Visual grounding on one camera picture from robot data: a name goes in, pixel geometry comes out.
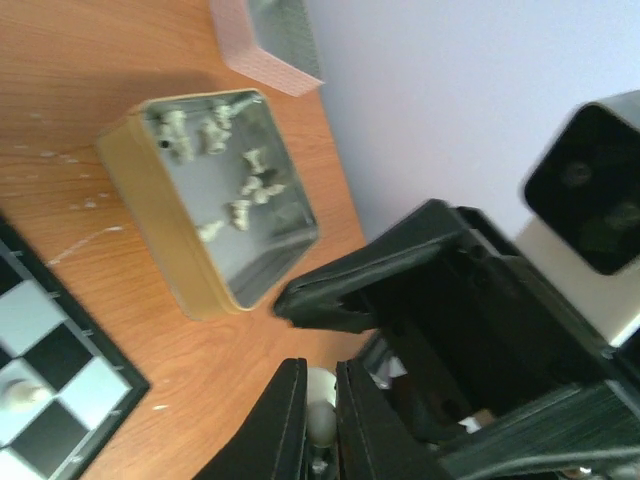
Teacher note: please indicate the white pawn on board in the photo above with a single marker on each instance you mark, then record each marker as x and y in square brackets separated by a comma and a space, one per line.
[24, 395]

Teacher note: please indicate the gold metal tin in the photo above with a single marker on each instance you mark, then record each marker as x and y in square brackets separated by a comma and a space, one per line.
[215, 194]

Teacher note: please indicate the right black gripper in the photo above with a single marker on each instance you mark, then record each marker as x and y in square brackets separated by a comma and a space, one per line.
[479, 329]

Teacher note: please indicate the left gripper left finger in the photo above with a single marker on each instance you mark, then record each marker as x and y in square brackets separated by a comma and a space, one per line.
[270, 444]

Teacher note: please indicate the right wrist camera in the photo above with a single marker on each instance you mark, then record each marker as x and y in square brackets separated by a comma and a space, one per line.
[584, 194]

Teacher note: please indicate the black and silver chessboard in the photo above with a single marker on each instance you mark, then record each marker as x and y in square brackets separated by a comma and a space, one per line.
[48, 336]

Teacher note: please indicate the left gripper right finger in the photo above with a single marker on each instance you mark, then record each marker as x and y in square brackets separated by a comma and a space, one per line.
[373, 442]

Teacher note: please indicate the white queen piece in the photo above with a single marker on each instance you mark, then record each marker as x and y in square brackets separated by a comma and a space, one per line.
[320, 407]

